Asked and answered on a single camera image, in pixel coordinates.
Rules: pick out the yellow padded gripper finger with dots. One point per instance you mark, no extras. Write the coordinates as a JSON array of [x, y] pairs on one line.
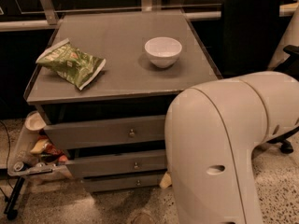
[[166, 181]]

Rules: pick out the grey drawer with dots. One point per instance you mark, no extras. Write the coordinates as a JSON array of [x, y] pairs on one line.
[[117, 182], [106, 132], [125, 163]]

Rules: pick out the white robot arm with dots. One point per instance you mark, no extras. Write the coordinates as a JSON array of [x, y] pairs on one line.
[[210, 132]]

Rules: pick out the grey top drawer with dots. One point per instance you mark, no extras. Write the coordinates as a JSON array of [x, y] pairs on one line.
[[106, 132]]

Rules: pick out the grey bottom drawer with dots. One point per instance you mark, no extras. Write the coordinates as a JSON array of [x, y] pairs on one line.
[[117, 182]]

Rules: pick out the grey wooden drawer cabinet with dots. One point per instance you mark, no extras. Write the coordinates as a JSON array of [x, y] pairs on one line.
[[130, 85]]

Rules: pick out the white ceramic bowl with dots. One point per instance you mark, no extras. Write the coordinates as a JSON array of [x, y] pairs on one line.
[[163, 51]]

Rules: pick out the clear plastic snack bin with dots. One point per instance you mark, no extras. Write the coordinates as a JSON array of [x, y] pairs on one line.
[[45, 161]]

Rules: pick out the white bowl in bin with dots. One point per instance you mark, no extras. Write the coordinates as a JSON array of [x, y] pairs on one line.
[[34, 122]]

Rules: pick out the soda can in bin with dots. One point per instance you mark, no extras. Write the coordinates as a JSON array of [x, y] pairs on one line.
[[20, 166]]

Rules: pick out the black stand leg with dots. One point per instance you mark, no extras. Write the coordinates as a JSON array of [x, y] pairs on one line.
[[10, 210]]

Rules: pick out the green chip bag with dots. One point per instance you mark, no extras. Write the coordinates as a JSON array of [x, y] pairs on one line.
[[70, 63]]

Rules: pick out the black office chair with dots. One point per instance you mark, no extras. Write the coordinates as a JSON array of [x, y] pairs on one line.
[[249, 31]]

